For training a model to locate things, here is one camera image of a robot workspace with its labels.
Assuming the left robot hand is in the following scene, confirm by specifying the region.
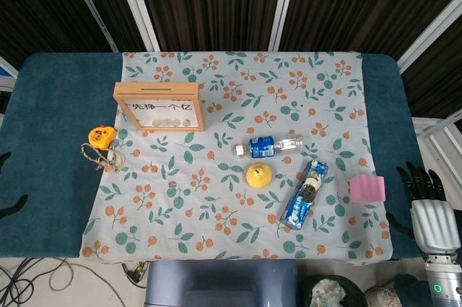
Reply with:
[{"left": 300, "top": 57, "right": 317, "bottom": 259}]
[{"left": 0, "top": 151, "right": 29, "bottom": 218}]

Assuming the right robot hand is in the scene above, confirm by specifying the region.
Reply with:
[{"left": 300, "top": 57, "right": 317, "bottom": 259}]
[{"left": 385, "top": 161, "right": 454, "bottom": 254}]

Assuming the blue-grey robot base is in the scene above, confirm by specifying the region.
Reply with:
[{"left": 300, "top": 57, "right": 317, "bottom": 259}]
[{"left": 144, "top": 259, "right": 299, "bottom": 307}]

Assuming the wooden coin box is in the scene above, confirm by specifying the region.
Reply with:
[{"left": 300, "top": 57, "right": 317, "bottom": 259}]
[{"left": 113, "top": 82, "right": 206, "bottom": 132}]

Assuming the teal table cover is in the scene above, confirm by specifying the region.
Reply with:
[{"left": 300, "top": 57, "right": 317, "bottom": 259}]
[{"left": 0, "top": 52, "right": 434, "bottom": 259}]

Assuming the pink sponge block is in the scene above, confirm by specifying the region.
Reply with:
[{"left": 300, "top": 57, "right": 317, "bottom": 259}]
[{"left": 347, "top": 173, "right": 386, "bottom": 203}]

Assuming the blue jeans leg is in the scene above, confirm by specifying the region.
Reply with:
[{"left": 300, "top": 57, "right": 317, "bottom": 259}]
[{"left": 393, "top": 273, "right": 431, "bottom": 307}]

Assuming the white metal rack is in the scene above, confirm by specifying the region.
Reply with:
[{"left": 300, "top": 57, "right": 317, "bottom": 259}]
[{"left": 411, "top": 111, "right": 462, "bottom": 180}]

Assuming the white sneaker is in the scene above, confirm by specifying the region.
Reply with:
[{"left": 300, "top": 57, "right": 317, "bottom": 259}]
[{"left": 365, "top": 282, "right": 398, "bottom": 307}]

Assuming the yellow tape measure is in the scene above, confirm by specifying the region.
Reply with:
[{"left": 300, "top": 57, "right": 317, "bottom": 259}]
[{"left": 88, "top": 125, "right": 119, "bottom": 150}]

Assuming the blue cookie box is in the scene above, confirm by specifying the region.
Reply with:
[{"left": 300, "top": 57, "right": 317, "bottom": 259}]
[{"left": 279, "top": 159, "right": 329, "bottom": 231}]

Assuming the black trash bin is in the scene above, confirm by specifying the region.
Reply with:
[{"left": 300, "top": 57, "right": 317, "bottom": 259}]
[{"left": 299, "top": 274, "right": 367, "bottom": 307}]

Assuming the yellow pear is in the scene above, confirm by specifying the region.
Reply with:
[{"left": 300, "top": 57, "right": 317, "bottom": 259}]
[{"left": 245, "top": 163, "right": 274, "bottom": 189}]

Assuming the clear bottle blue label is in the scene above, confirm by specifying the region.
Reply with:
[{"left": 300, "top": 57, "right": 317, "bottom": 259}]
[{"left": 235, "top": 134, "right": 305, "bottom": 160}]

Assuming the floral tablecloth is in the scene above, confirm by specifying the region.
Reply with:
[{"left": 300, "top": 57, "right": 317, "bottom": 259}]
[{"left": 79, "top": 51, "right": 394, "bottom": 261}]

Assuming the black floor cable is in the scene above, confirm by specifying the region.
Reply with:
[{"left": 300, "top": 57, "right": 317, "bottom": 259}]
[{"left": 0, "top": 267, "right": 35, "bottom": 307}]

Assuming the grey floor cable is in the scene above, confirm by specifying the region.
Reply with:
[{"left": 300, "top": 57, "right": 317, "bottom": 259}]
[{"left": 21, "top": 256, "right": 126, "bottom": 307}]

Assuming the white partition post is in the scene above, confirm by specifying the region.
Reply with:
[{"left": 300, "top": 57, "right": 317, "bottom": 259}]
[
  {"left": 396, "top": 0, "right": 462, "bottom": 72},
  {"left": 61, "top": 0, "right": 120, "bottom": 53},
  {"left": 110, "top": 0, "right": 160, "bottom": 51},
  {"left": 267, "top": 0, "right": 313, "bottom": 52}
]

